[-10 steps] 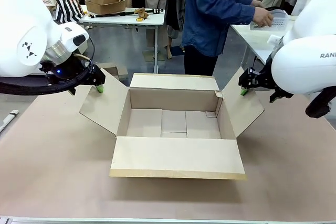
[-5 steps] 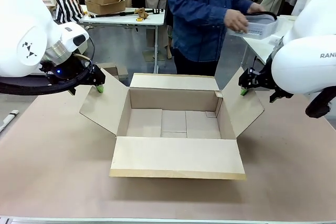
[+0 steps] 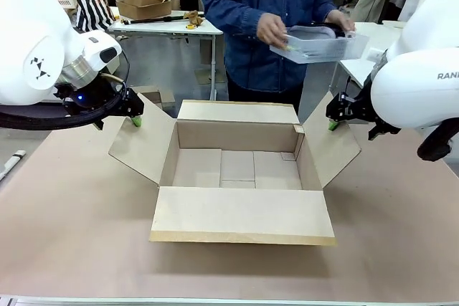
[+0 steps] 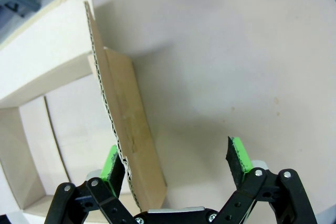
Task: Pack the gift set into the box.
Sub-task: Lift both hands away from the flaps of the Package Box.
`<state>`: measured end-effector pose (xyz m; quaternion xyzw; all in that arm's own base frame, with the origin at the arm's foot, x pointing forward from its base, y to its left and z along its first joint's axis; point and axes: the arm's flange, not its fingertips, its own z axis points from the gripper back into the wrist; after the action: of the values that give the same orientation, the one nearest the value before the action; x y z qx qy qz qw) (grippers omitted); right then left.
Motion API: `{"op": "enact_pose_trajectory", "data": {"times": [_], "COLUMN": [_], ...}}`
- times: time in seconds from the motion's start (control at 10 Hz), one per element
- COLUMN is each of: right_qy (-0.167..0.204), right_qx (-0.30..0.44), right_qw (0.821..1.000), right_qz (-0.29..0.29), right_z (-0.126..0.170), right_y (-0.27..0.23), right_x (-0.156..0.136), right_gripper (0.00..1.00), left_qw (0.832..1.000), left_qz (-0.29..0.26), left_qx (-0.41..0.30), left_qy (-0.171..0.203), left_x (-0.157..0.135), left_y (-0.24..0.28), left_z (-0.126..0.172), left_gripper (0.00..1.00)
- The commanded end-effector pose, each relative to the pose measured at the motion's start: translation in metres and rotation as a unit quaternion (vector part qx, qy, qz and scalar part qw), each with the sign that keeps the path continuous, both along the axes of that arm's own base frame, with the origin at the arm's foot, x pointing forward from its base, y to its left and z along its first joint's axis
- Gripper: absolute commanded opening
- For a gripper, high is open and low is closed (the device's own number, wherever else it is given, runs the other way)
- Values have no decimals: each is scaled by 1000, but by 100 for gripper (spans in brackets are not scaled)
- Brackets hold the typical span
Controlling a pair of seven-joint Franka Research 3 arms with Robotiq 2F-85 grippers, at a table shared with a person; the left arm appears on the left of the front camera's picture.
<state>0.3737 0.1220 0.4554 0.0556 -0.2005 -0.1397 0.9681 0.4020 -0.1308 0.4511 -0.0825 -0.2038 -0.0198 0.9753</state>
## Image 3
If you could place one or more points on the yellow tape roll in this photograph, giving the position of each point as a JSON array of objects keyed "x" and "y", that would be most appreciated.
[{"x": 190, "y": 26}]

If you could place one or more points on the white table with grey leg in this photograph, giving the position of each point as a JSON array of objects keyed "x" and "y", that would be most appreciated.
[{"x": 172, "y": 30}]

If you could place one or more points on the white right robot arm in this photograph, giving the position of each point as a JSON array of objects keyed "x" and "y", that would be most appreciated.
[{"x": 416, "y": 80}]

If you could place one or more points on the white side table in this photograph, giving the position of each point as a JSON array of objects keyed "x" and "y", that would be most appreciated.
[{"x": 365, "y": 55}]

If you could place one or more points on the clear plastic gift set package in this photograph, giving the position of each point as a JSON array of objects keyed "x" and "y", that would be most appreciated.
[{"x": 319, "y": 46}]

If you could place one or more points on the small open cardboard box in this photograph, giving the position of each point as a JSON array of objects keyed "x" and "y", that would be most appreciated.
[{"x": 143, "y": 1}]

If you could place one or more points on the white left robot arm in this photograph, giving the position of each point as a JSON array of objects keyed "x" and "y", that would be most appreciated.
[{"x": 39, "y": 44}]

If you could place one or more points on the white bar with black band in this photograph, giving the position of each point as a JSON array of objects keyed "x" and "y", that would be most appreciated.
[{"x": 10, "y": 162}]

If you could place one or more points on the large brown cardboard box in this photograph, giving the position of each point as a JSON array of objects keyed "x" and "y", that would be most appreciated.
[{"x": 244, "y": 177}]

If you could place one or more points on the brown toy figure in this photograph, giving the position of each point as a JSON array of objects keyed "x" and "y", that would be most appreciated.
[{"x": 193, "y": 17}]

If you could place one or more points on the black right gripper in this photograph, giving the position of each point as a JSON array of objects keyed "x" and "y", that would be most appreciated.
[{"x": 349, "y": 109}]

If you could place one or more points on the cardboard box on floor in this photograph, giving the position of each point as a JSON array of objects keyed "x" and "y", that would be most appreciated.
[{"x": 157, "y": 96}]

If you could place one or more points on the black white striped bag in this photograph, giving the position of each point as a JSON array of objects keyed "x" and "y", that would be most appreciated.
[{"x": 91, "y": 8}]

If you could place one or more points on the person's left hand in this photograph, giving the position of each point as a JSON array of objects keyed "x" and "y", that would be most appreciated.
[{"x": 342, "y": 19}]

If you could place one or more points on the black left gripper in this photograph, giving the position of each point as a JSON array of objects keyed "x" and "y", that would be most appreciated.
[{"x": 107, "y": 101}]

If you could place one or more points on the person's right hand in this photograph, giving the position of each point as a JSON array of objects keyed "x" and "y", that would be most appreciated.
[{"x": 270, "y": 28}]

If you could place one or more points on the long black rod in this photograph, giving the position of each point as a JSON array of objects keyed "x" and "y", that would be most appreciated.
[{"x": 157, "y": 19}]

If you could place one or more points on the person's right denim forearm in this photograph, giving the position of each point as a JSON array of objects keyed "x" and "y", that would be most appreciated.
[{"x": 233, "y": 15}]

